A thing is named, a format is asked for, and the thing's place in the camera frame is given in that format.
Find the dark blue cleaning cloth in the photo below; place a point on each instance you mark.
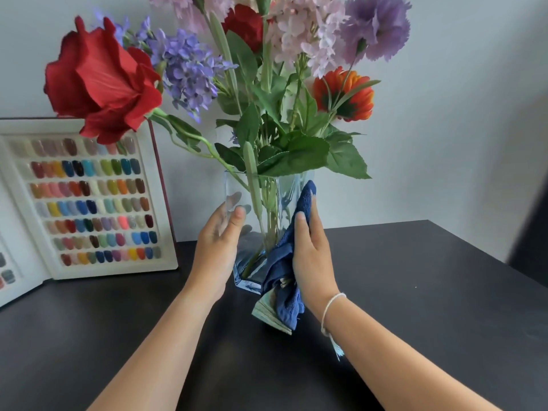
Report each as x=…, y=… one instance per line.
x=282, y=269

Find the blue violet hydrangea flower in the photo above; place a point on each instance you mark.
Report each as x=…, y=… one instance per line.
x=188, y=68

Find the orange gerbera flower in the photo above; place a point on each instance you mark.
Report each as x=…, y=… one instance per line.
x=359, y=102

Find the person's left forearm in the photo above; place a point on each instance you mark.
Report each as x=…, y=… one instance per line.
x=162, y=350

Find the small blue flower sprig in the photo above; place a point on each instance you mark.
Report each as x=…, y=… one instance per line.
x=143, y=32

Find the pink hydrangea flower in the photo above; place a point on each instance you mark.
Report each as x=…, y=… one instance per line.
x=299, y=29

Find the person's right hand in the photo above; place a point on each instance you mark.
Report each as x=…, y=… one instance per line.
x=314, y=265

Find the person's left thumb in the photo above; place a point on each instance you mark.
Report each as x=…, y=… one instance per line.
x=236, y=220

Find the person's right thumb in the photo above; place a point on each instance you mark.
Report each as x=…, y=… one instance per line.
x=301, y=233

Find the person's left hand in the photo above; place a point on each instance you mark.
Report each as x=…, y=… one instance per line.
x=214, y=252

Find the blue square glass vase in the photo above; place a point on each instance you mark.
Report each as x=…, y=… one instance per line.
x=252, y=261

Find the white nail colour sample book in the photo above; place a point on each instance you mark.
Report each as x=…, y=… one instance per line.
x=25, y=252

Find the rows of coloured nail samples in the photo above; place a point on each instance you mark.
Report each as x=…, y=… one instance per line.
x=94, y=201

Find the red carnation flower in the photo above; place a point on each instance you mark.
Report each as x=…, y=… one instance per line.
x=244, y=23

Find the green leaves and stems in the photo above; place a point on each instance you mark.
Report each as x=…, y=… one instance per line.
x=299, y=154

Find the person's right forearm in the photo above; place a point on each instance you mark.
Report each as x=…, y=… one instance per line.
x=385, y=359

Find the pale pink flower cluster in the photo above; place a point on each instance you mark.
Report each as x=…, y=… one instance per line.
x=184, y=4

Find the large red artificial rose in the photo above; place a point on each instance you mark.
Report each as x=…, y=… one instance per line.
x=102, y=81

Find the purple carnation flower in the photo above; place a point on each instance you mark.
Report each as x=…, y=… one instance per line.
x=376, y=21

